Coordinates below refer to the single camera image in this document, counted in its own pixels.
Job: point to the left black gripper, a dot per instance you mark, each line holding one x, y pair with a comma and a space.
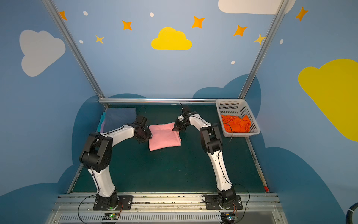
146, 134

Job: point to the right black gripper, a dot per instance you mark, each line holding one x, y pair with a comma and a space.
177, 126

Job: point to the pink t shirt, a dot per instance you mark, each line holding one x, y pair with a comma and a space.
163, 136

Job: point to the white plastic laundry basket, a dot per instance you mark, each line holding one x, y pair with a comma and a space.
237, 108

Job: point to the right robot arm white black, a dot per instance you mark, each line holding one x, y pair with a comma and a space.
212, 144

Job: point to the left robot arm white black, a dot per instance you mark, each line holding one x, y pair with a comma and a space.
97, 154

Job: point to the folded grey blue t shirt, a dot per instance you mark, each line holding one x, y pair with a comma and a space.
115, 118

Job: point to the folded teal t shirt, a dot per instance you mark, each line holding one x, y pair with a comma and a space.
101, 123

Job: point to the orange t shirt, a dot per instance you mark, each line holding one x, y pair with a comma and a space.
234, 124

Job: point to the left green circuit board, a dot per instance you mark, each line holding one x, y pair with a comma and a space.
110, 217

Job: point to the green circuit board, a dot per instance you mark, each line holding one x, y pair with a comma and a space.
228, 218
110, 217

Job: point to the right green circuit board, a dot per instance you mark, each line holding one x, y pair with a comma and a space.
228, 218

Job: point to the aluminium frame back crossbar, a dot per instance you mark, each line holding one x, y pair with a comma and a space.
160, 101

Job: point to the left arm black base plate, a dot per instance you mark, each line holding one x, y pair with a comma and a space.
125, 201

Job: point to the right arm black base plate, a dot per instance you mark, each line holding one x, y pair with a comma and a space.
212, 203

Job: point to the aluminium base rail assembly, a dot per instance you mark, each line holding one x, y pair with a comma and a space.
167, 208

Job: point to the aluminium frame right post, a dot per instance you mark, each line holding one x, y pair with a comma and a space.
272, 30

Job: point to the aluminium frame post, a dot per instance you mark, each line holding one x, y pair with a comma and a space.
272, 30
60, 23

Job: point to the aluminium frame left post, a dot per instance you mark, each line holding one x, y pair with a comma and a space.
60, 23

